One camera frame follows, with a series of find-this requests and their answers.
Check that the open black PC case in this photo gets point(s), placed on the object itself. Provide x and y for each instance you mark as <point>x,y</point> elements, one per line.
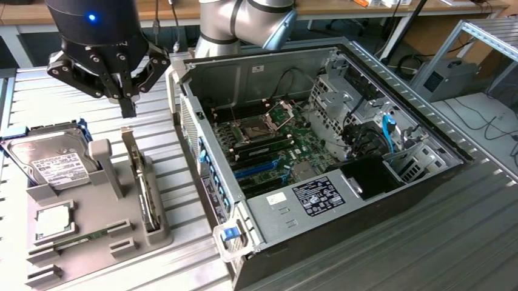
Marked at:
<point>405,218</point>

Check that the open metal socket cover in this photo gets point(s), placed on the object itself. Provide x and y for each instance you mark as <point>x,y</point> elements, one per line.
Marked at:
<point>283,113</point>

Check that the silver hard disk drive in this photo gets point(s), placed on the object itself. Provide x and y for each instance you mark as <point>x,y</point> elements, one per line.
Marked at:
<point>53,157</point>

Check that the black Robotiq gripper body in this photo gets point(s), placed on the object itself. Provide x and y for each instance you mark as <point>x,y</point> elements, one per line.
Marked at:
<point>97,33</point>

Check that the CPU socket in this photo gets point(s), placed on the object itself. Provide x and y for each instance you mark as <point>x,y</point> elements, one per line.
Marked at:
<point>255,131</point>

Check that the grey plastic parts rack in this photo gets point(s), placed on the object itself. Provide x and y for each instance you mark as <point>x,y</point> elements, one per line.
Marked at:
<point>101,212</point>

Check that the graphics card with metal bracket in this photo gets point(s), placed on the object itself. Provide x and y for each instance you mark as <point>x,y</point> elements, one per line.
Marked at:
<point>143,182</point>

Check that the orange small box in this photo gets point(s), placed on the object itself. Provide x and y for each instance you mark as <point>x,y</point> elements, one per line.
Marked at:
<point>364,3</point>

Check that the silver disk bay cage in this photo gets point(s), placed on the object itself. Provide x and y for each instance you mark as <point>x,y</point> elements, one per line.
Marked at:
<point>336,103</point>

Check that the black office chair base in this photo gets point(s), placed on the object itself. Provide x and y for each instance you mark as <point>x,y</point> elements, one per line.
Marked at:
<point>348,24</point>

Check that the silver CPU chip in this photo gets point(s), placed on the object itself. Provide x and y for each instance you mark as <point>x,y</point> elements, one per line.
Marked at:
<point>53,222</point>

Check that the grey power supply unit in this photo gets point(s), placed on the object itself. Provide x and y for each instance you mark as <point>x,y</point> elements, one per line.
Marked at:
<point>292,212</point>

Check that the black installed RAM stick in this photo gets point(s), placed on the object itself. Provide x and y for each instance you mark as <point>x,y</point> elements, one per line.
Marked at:
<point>263,148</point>

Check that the blue disk caddy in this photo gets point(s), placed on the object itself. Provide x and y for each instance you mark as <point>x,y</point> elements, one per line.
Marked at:
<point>12,133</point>

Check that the green RAM stick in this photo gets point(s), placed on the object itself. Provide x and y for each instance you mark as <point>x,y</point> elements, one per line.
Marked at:
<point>81,238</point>

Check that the long wooden desk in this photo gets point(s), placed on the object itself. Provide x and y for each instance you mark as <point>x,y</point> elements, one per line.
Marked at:
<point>445,7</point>

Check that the grey equipment box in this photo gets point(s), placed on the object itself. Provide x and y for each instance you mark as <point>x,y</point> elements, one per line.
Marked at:
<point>449,78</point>

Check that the blue expansion slot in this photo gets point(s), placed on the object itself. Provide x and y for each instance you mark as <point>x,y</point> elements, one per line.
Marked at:
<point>255,170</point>

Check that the green motherboard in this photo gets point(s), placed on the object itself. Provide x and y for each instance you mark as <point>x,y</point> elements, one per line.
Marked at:
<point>300,142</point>

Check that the blue case latch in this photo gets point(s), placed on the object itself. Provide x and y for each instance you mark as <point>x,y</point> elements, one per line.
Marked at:
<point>230,234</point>

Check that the aluminium profile frame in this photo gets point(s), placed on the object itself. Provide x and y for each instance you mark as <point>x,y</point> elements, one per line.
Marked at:
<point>485,33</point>

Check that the small silver chipset heatsink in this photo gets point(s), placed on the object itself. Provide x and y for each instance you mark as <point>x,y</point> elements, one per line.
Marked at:
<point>305,170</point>

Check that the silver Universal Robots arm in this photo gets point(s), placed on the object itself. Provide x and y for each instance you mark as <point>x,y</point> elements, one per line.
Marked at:
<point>218,24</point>

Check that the black stand pole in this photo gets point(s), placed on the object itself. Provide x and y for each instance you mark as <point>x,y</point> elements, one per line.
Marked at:
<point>405,30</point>

